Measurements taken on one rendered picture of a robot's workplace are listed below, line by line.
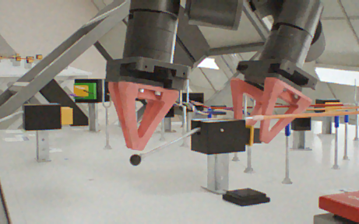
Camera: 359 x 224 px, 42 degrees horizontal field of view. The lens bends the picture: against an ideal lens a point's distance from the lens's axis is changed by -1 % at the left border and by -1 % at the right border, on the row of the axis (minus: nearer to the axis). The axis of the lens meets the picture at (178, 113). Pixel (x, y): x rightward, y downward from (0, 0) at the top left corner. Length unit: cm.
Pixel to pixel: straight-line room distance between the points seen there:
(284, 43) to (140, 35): 20
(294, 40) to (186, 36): 112
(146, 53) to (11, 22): 761
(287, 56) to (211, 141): 15
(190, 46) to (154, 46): 121
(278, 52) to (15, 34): 759
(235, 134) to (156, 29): 17
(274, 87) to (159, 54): 15
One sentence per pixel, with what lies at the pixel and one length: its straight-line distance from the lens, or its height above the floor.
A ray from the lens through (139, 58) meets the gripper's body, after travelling 49.
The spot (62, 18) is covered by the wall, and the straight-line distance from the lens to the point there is 828.
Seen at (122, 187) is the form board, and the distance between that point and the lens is 62.
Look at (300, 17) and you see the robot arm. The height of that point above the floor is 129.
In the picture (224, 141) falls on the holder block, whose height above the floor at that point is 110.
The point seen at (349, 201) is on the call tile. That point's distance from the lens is 44.
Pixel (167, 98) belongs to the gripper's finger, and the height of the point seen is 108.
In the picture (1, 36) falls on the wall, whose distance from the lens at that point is 809.
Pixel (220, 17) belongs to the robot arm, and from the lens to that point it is 53.
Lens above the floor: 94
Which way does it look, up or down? 15 degrees up
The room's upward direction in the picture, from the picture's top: 46 degrees clockwise
